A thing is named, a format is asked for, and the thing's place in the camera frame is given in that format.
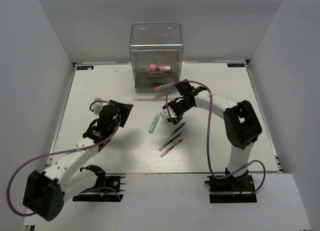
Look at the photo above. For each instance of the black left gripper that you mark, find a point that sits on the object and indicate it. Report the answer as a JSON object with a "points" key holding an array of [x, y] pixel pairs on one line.
{"points": [[125, 109]]}

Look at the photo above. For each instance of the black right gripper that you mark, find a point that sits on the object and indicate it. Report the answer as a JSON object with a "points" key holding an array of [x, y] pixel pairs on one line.
{"points": [[179, 117]]}

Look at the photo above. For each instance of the green gel pen refill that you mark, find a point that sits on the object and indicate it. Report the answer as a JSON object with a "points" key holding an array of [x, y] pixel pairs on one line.
{"points": [[177, 129]]}

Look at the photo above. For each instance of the green capped highlighter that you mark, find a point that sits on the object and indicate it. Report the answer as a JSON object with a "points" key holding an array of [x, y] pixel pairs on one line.
{"points": [[154, 123]]}

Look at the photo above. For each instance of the purple gel pen refill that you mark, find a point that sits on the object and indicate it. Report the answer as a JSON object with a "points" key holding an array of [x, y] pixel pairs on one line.
{"points": [[169, 142]]}

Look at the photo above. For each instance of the red gel pen refill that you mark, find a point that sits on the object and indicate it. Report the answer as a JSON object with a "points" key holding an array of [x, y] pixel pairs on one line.
{"points": [[170, 148]]}

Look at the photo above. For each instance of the orange capped highlighter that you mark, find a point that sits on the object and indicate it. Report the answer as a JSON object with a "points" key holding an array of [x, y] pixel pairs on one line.
{"points": [[163, 87]]}

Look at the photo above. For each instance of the pink red stationery pack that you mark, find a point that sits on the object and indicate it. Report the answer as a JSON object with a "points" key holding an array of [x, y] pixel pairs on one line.
{"points": [[154, 68]]}

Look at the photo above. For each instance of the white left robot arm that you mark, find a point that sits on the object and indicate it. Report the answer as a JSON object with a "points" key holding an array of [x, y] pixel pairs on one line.
{"points": [[47, 191]]}

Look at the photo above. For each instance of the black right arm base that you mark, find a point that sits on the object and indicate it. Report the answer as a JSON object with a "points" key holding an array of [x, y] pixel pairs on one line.
{"points": [[231, 190]]}

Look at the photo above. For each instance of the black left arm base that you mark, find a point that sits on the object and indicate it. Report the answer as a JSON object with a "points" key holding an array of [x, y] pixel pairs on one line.
{"points": [[112, 190]]}

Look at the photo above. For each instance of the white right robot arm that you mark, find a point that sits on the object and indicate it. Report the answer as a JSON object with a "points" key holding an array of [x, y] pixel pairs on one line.
{"points": [[241, 124]]}

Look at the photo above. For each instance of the left blue table label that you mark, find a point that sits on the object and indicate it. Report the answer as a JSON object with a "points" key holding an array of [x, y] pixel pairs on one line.
{"points": [[85, 68]]}

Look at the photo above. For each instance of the blue table label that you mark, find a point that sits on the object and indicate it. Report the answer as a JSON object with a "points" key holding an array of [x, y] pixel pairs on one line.
{"points": [[85, 68], [235, 65]]}

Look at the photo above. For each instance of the clear acrylic drawer organizer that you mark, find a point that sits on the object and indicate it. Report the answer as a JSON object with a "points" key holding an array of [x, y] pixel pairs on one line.
{"points": [[159, 43]]}

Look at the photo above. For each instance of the right blue table label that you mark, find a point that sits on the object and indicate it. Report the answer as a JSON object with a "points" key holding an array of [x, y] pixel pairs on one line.
{"points": [[235, 65]]}

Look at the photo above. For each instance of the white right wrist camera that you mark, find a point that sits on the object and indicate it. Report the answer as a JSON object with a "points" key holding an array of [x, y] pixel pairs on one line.
{"points": [[167, 113]]}

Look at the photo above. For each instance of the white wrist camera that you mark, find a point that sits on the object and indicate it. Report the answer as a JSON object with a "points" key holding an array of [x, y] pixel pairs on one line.
{"points": [[96, 106], [167, 113]]}

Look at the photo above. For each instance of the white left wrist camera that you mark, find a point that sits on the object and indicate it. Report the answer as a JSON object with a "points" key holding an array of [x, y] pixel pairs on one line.
{"points": [[96, 106]]}

